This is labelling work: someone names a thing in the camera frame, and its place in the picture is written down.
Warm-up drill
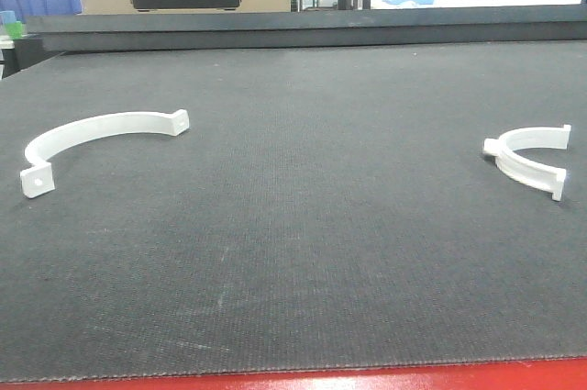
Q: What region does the small white pipe clamp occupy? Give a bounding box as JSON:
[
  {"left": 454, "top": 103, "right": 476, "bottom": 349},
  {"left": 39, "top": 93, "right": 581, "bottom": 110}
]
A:
[{"left": 482, "top": 124, "right": 571, "bottom": 202}]

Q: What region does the large white pipe clamp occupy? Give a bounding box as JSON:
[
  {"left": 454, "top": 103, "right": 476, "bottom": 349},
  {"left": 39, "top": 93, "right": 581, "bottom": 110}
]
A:
[{"left": 20, "top": 109, "right": 190, "bottom": 198}]

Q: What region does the black table mat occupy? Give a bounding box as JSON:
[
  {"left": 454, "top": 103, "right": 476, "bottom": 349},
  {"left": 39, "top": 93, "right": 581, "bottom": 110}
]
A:
[{"left": 1, "top": 41, "right": 586, "bottom": 382}]

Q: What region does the green cup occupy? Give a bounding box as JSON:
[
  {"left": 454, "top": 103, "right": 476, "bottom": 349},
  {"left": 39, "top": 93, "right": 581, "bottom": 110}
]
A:
[{"left": 4, "top": 21, "right": 25, "bottom": 40}]

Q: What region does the red metal table frame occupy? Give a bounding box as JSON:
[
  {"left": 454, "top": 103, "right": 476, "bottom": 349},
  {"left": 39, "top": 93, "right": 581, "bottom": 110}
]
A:
[{"left": 1, "top": 358, "right": 586, "bottom": 389}]

